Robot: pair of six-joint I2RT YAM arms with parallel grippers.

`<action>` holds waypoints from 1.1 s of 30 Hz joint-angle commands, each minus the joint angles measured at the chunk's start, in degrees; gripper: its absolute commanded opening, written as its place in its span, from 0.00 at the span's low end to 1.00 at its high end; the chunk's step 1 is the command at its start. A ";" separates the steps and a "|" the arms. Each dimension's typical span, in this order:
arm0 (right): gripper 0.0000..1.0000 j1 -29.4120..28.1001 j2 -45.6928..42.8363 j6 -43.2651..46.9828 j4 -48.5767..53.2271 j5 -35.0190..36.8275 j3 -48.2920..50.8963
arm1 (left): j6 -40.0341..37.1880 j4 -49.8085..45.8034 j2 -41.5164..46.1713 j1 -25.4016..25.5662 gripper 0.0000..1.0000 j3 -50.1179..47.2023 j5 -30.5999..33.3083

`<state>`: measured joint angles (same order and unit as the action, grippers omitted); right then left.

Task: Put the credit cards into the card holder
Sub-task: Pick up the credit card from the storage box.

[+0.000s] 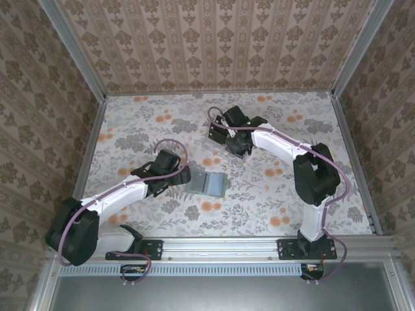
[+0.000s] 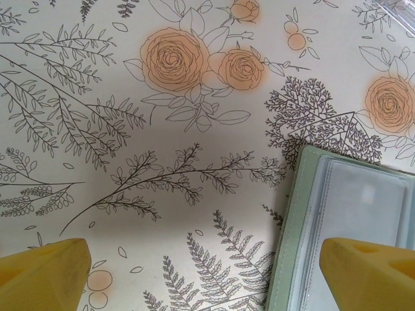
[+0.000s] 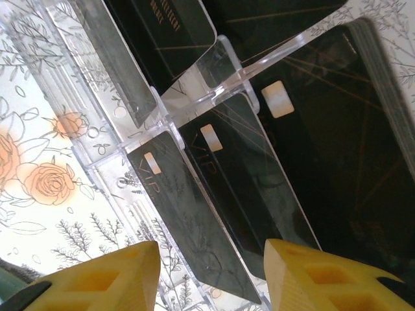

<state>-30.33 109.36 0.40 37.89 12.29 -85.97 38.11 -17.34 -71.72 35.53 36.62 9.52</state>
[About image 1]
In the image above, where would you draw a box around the green card holder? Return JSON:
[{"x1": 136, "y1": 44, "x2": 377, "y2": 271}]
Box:
[{"x1": 185, "y1": 170, "x2": 231, "y2": 198}]

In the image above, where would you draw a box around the floral patterned table cover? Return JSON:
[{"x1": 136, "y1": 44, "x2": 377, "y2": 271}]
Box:
[{"x1": 73, "y1": 93, "x2": 374, "y2": 238}]

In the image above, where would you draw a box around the grey metal sheet panel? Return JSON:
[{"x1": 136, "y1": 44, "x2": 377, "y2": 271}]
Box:
[{"x1": 48, "y1": 275, "x2": 401, "y2": 311}]

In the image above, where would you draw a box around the thin aluminium rail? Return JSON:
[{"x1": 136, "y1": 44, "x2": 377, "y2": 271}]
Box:
[{"x1": 105, "y1": 90, "x2": 335, "y2": 97}]

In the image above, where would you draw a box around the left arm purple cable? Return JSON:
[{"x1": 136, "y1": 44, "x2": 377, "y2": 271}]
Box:
[{"x1": 58, "y1": 139, "x2": 189, "y2": 288}]

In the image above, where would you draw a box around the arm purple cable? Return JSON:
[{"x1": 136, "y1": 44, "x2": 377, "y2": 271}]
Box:
[
  {"x1": 58, "y1": 139, "x2": 189, "y2": 288},
  {"x1": 206, "y1": 106, "x2": 350, "y2": 286}
]

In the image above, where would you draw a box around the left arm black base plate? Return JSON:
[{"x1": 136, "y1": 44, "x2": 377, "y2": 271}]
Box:
[{"x1": 105, "y1": 238, "x2": 163, "y2": 262}]

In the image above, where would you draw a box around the aluminium mounting rail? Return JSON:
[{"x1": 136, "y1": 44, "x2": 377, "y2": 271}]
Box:
[{"x1": 48, "y1": 235, "x2": 403, "y2": 260}]

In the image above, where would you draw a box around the aluminium side rail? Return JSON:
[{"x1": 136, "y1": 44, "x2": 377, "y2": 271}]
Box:
[
  {"x1": 331, "y1": 93, "x2": 384, "y2": 236},
  {"x1": 71, "y1": 95, "x2": 108, "y2": 202}
]

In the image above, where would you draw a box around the grey slotted cable duct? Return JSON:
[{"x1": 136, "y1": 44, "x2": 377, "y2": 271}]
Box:
[{"x1": 59, "y1": 262, "x2": 325, "y2": 277}]

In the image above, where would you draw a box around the black connector box with wires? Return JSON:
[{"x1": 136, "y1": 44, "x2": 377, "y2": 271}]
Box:
[
  {"x1": 300, "y1": 262, "x2": 325, "y2": 281},
  {"x1": 119, "y1": 264, "x2": 152, "y2": 281}
]

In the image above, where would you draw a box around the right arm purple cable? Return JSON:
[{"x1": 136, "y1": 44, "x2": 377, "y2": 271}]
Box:
[{"x1": 206, "y1": 106, "x2": 350, "y2": 286}]

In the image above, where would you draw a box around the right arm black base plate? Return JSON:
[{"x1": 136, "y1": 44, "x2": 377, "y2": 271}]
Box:
[{"x1": 277, "y1": 238, "x2": 338, "y2": 261}]

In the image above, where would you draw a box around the aluminium frame post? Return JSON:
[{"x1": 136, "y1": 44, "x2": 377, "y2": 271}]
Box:
[
  {"x1": 37, "y1": 0, "x2": 108, "y2": 100},
  {"x1": 330, "y1": 0, "x2": 396, "y2": 98}
]

